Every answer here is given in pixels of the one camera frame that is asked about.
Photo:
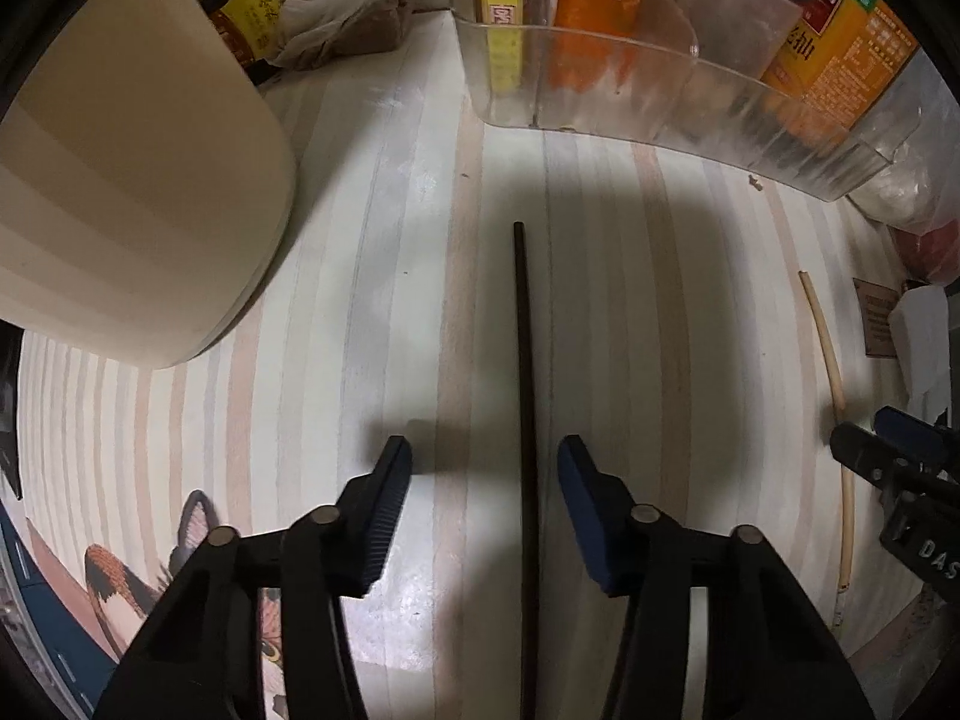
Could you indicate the beige wooden utensil holder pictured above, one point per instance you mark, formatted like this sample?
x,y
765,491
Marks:
x,y
146,185

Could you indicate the yellow seasoning box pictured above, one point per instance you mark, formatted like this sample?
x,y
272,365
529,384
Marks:
x,y
504,37

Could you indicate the striped cat placemat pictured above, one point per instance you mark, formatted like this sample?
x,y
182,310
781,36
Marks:
x,y
674,304

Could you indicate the black chopstick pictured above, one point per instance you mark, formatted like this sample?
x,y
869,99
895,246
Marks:
x,y
530,497

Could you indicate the clear plastic organizer bin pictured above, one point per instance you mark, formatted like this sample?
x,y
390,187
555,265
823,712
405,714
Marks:
x,y
672,98

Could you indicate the orange seasoning packet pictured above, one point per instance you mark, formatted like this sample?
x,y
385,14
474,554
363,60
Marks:
x,y
586,37

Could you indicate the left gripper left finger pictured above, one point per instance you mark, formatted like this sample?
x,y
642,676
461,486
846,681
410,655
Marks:
x,y
336,551

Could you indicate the brown card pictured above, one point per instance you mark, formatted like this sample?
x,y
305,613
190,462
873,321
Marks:
x,y
876,303

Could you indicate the light wooden chopstick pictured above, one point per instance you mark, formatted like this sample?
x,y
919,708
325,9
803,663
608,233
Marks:
x,y
847,501

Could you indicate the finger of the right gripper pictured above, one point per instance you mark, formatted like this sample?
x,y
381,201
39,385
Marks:
x,y
885,463
933,445

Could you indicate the white paper towel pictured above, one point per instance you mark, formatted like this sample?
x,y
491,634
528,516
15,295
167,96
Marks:
x,y
920,333

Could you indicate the clear plastic bag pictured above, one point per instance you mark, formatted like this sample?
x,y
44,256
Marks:
x,y
914,124

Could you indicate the orange labelled sauce bottle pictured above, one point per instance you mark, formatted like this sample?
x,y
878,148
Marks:
x,y
837,60

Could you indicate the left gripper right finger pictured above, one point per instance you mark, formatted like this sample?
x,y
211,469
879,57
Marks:
x,y
636,552

